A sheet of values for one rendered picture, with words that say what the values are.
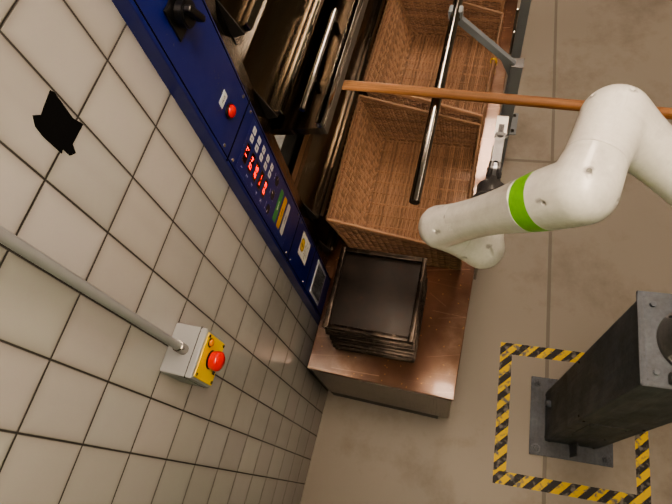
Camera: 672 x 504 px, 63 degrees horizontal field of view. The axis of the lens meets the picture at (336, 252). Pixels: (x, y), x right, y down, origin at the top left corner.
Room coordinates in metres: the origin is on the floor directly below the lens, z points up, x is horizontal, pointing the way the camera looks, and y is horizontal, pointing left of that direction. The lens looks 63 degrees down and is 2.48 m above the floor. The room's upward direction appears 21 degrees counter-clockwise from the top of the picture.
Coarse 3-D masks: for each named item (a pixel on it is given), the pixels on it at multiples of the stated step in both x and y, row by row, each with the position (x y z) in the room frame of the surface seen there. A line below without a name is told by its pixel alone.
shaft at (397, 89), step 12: (348, 84) 1.15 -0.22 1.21; (360, 84) 1.13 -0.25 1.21; (372, 84) 1.11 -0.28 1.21; (384, 84) 1.10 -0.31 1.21; (396, 84) 1.08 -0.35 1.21; (420, 96) 1.02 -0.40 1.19; (432, 96) 1.00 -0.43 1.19; (444, 96) 0.99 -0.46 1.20; (456, 96) 0.97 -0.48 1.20; (468, 96) 0.95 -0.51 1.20; (480, 96) 0.94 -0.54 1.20; (492, 96) 0.92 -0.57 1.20; (504, 96) 0.90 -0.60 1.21; (516, 96) 0.89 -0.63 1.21; (528, 96) 0.88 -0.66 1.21; (552, 108) 0.82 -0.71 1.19; (564, 108) 0.81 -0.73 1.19; (576, 108) 0.79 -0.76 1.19; (660, 108) 0.69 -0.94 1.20
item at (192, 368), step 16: (176, 336) 0.43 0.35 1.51; (192, 336) 0.42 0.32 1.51; (208, 336) 0.41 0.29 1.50; (176, 352) 0.40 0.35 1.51; (192, 352) 0.39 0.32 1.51; (208, 352) 0.39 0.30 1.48; (160, 368) 0.38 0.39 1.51; (176, 368) 0.37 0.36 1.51; (192, 368) 0.36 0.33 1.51; (208, 368) 0.37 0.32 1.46; (192, 384) 0.36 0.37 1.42; (208, 384) 0.35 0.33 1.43
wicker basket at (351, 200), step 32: (352, 128) 1.27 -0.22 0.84; (384, 128) 1.36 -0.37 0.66; (416, 128) 1.28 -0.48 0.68; (448, 128) 1.22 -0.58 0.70; (480, 128) 1.14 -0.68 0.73; (352, 160) 1.17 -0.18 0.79; (384, 160) 1.26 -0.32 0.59; (416, 160) 1.20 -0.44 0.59; (448, 160) 1.15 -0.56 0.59; (352, 192) 1.08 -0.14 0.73; (384, 192) 1.12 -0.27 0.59; (448, 192) 1.01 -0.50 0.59; (352, 224) 0.90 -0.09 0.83; (384, 224) 0.98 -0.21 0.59; (416, 224) 0.93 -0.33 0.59; (416, 256) 0.78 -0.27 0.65; (448, 256) 0.72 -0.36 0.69
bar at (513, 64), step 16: (528, 0) 1.58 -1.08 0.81; (448, 16) 1.32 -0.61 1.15; (448, 32) 1.23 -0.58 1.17; (480, 32) 1.27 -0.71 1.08; (448, 48) 1.17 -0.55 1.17; (496, 48) 1.23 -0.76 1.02; (448, 64) 1.12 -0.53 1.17; (512, 64) 1.20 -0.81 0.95; (512, 80) 1.18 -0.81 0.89; (432, 112) 0.96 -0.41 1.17; (512, 112) 1.17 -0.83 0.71; (432, 128) 0.91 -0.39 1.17; (512, 128) 1.55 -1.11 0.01; (416, 176) 0.78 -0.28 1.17; (416, 192) 0.73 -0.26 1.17
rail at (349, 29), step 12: (360, 0) 1.20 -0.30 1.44; (348, 24) 1.13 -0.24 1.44; (348, 36) 1.09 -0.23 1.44; (348, 48) 1.07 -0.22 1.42; (336, 60) 1.03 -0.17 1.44; (336, 72) 0.99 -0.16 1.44; (336, 84) 0.96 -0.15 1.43; (324, 96) 0.93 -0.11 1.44; (324, 108) 0.89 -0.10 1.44; (324, 120) 0.87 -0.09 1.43
